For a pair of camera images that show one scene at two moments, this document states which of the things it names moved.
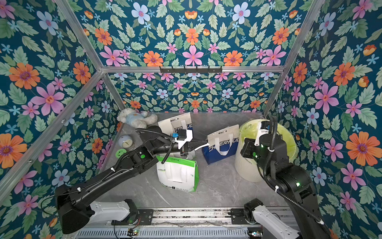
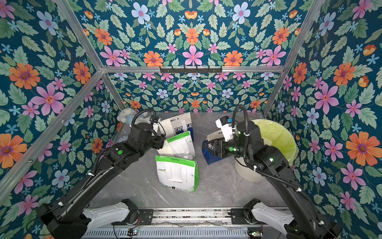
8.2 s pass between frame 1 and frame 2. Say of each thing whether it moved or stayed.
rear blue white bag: stayed
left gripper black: moved
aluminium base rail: stayed
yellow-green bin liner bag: stayed
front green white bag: stayed
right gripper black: moved
